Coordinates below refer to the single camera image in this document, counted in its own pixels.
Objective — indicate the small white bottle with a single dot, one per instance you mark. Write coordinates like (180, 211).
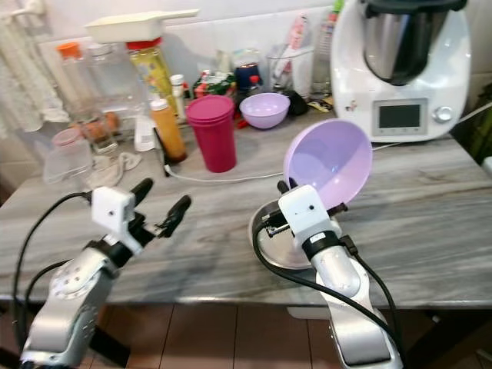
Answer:
(177, 88)

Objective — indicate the tall clear bottle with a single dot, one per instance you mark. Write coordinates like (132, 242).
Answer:
(326, 50)

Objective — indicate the crumpled white cloth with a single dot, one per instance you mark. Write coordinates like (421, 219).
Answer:
(115, 171)

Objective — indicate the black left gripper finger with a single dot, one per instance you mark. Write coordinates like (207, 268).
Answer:
(175, 214)
(144, 190)

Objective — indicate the shallow stainless steel bowl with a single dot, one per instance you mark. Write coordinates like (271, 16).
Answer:
(280, 254)

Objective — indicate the clear drinking glass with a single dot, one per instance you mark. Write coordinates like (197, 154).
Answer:
(100, 131)

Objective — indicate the small black object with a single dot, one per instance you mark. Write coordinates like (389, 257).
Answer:
(294, 102)

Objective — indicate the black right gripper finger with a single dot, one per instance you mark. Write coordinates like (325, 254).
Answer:
(343, 206)
(284, 187)

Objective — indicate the white hanging towel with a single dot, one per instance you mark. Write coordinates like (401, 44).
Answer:
(11, 84)
(46, 77)

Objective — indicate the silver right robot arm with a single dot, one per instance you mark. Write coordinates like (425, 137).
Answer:
(354, 323)

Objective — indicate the clear utensil holder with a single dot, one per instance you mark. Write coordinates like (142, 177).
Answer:
(279, 73)

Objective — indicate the black smartphone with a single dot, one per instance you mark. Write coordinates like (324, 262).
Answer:
(161, 147)

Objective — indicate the red and white packet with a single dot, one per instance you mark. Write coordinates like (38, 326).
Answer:
(298, 34)

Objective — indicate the lilac plastic bowl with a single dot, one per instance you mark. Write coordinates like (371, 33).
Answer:
(265, 111)
(330, 157)

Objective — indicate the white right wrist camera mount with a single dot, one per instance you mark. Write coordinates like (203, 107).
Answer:
(306, 215)

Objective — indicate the small white box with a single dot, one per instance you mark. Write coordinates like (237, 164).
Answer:
(144, 134)

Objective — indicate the clear bottle with orange cap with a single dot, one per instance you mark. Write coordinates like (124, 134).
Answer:
(74, 81)

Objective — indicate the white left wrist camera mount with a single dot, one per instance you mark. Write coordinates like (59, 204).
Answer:
(114, 211)

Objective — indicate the white kitchen cooking machine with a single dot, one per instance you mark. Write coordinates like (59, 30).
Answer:
(350, 92)

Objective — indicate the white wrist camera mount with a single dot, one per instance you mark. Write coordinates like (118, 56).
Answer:
(306, 215)
(114, 211)

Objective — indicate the clear plastic jug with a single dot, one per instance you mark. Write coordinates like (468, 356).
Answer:
(115, 77)

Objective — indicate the clear jar with blue label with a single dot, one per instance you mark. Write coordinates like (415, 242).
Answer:
(247, 73)

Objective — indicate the magenta plastic cup with lid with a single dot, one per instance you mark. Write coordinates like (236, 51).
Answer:
(214, 138)

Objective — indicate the green snack packet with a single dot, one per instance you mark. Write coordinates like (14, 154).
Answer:
(215, 83)

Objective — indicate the yellow oil bottle red cap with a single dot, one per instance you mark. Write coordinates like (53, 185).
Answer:
(152, 71)

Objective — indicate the clear container with pink lid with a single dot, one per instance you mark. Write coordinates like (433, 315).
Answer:
(68, 158)

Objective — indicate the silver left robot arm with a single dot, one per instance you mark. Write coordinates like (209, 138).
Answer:
(65, 307)

